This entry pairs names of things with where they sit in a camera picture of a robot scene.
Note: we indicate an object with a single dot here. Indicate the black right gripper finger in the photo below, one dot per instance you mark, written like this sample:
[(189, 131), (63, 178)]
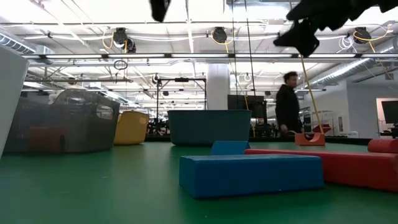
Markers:
[(301, 39), (323, 14)]

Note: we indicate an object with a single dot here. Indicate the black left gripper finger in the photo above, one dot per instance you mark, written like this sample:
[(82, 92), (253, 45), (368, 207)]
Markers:
[(160, 9)]

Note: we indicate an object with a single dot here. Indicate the red arch foam block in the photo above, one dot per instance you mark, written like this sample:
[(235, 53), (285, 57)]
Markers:
[(300, 140)]

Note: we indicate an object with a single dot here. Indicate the blue wedge foam block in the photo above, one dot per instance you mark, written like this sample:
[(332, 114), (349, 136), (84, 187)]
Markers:
[(230, 148)]

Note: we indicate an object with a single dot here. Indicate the red cylinder foam block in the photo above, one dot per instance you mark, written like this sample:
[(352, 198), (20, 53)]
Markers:
[(384, 145)]

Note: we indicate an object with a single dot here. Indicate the long red foam block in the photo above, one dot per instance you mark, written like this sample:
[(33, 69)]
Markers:
[(357, 168)]

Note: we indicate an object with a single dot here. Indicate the blue cuboid foam block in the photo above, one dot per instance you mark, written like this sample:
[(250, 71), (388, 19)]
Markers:
[(248, 174)]

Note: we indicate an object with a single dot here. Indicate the person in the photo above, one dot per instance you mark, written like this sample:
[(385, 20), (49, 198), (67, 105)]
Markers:
[(287, 105)]

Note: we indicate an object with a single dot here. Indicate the black monitor screen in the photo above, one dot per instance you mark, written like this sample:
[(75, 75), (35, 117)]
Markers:
[(390, 112), (248, 105)]

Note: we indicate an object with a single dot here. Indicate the red white sign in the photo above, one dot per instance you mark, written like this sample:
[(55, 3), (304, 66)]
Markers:
[(326, 128)]

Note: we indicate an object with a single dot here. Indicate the white building pillar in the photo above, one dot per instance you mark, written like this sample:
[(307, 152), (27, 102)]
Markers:
[(217, 90)]

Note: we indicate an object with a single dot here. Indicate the yellow plastic bin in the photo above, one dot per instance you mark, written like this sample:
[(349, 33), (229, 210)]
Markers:
[(130, 127)]

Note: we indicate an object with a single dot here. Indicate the blue-grey plastic bin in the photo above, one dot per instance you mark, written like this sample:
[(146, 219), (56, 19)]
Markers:
[(202, 124)]

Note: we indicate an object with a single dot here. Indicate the transparent grey plastic bin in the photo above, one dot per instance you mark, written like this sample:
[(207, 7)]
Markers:
[(87, 130)]

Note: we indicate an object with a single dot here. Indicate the white plastic bin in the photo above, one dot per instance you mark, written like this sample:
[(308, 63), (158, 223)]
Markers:
[(9, 93)]

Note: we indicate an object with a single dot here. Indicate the silver ventilation duct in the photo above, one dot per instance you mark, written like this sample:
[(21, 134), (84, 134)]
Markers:
[(342, 71), (12, 42)]

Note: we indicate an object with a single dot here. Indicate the black metal frame rig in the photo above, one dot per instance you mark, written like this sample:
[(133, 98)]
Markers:
[(182, 80)]

